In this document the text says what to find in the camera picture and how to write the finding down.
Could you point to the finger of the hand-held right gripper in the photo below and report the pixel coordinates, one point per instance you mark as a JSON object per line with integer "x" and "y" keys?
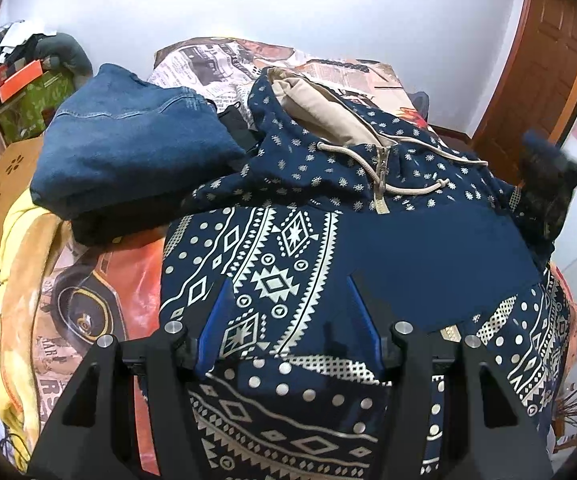
{"x": 548, "y": 150}

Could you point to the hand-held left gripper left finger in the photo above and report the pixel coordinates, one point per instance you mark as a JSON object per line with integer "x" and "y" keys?
{"x": 213, "y": 325}

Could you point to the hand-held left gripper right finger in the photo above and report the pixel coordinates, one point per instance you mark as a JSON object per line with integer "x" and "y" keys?
{"x": 363, "y": 320}

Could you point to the navy patterned hoodie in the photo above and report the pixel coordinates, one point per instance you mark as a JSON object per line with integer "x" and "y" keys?
{"x": 418, "y": 260}

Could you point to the pile of mixed clothes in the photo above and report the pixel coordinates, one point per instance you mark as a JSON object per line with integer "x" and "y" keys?
{"x": 3, "y": 40}

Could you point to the brown wooden door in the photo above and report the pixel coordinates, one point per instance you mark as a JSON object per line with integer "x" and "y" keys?
{"x": 543, "y": 60}

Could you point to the printed blanket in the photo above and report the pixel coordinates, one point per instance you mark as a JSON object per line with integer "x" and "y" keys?
{"x": 108, "y": 285}

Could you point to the purple cloth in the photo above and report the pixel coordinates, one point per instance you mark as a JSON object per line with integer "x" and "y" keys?
{"x": 420, "y": 105}

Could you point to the folded blue jeans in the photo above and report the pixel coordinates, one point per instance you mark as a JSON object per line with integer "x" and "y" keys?
{"x": 133, "y": 150}

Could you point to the black cloth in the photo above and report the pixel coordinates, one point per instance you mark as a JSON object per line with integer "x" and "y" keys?
{"x": 236, "y": 125}

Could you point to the yellow cloth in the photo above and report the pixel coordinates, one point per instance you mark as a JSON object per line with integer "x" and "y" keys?
{"x": 23, "y": 240}

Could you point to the wooden panel with flower cutouts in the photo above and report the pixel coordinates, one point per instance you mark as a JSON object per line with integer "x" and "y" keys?
{"x": 3, "y": 185}

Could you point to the green box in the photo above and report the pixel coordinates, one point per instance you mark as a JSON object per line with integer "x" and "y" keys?
{"x": 28, "y": 105}

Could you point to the orange packet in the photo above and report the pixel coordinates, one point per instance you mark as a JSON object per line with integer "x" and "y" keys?
{"x": 18, "y": 77}

